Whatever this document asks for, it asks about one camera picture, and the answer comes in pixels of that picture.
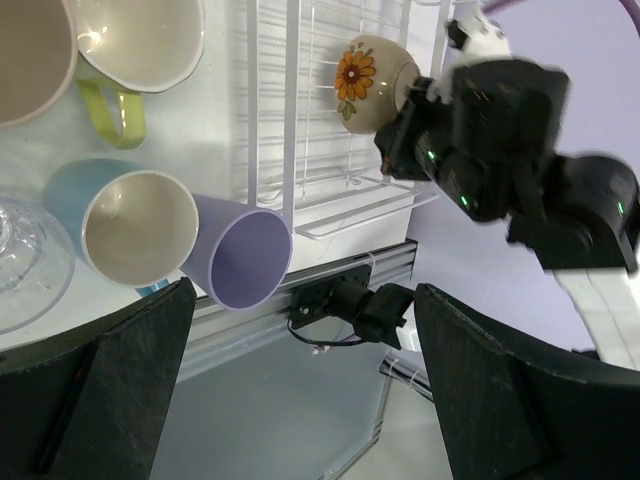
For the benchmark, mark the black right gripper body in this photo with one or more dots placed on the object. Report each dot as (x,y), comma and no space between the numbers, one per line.
(418,143)

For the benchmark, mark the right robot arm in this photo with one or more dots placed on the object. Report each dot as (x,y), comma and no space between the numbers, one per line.
(491,150)

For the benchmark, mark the yellow-green faceted mug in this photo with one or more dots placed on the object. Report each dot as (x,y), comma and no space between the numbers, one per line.
(128,49)

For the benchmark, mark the blue ceramic mug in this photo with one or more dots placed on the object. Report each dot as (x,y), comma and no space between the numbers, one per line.
(133,226)

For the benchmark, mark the purple plastic cup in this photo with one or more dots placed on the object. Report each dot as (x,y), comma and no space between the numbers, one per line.
(241,255)

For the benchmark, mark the aluminium table edge rail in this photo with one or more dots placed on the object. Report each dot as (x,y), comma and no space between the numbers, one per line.
(218,336)

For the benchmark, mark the beige plastic cup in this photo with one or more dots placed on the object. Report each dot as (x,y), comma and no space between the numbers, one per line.
(38,57)

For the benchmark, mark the clear glass tumbler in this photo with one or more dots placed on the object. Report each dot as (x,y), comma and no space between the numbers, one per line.
(37,262)

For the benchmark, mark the floral ceramic bowl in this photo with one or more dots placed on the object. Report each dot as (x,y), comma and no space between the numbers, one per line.
(372,80)

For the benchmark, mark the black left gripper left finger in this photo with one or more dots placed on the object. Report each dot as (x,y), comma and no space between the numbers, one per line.
(91,402)

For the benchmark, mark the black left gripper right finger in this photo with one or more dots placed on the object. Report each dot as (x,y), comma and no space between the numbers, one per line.
(511,406)

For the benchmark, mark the white wire dish rack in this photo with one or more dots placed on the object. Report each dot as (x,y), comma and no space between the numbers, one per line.
(291,149)

